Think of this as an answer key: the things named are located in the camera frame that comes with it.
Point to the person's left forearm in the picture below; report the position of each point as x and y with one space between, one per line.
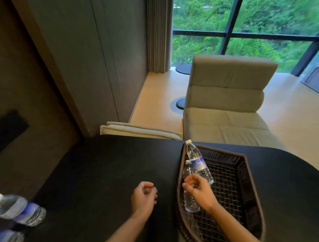
127 228

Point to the grey curtain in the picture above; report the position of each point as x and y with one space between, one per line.
158 35

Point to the person's left hand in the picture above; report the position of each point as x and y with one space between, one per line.
142 199

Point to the black window frame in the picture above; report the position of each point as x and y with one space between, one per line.
230 20

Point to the dark brown woven basket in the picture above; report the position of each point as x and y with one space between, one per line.
234 184

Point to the person's left fingers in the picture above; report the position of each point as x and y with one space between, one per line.
149 190

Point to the blue label water bottle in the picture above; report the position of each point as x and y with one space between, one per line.
198 160
22 210
10 236

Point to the person's right forearm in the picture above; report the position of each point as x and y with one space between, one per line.
231 224

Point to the clear plastic water bottle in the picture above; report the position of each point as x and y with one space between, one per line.
192 203

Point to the person's right fingers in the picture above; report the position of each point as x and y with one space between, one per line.
190 184

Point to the grey rug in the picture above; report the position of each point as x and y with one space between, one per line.
312 79

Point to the beige lounge chair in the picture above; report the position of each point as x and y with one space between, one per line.
224 99

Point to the person's right hand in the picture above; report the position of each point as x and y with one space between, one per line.
203 193

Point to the round black side table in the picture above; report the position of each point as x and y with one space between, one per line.
184 68

